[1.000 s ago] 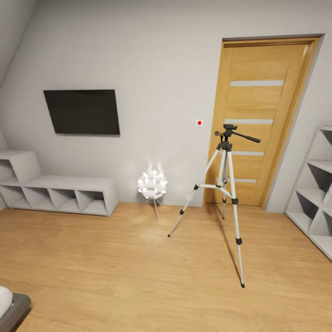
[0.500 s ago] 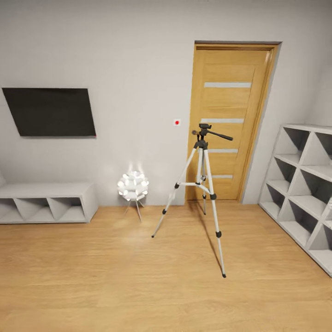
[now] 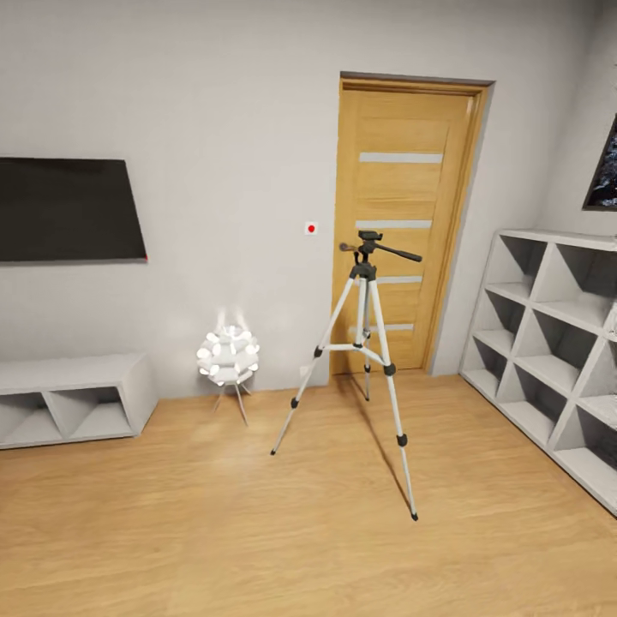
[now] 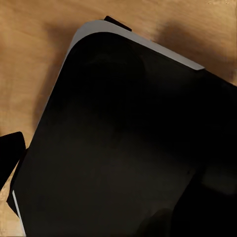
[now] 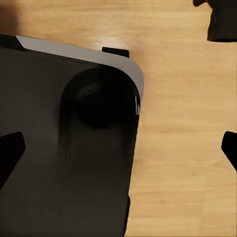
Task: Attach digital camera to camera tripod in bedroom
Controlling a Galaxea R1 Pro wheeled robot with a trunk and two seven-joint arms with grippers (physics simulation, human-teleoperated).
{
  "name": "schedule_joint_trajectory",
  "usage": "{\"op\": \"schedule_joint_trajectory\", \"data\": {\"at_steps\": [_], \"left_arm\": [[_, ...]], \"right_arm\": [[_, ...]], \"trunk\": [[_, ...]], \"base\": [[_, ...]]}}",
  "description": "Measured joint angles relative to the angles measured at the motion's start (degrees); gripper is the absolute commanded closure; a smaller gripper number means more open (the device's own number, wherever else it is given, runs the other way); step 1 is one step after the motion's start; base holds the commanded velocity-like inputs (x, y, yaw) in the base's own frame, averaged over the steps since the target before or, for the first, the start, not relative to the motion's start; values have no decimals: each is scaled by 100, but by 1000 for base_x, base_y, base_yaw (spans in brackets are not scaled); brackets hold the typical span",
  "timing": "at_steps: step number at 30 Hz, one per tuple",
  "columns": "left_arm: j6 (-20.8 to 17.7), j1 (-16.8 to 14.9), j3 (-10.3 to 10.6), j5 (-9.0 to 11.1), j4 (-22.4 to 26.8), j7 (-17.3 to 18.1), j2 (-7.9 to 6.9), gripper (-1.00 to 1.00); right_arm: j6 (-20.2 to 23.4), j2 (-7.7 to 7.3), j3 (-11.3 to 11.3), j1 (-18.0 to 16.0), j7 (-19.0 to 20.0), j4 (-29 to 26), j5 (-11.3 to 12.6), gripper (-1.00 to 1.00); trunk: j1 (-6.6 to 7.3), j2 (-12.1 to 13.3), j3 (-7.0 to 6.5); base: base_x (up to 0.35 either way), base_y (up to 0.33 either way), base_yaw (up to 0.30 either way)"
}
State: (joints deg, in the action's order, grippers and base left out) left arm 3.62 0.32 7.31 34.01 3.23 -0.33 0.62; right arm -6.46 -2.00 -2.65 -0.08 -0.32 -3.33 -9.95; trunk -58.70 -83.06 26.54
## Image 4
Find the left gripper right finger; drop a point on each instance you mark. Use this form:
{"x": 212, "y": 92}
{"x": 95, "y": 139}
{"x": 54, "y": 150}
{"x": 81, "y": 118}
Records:
{"x": 229, "y": 147}

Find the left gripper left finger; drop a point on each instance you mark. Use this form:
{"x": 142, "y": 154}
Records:
{"x": 12, "y": 146}

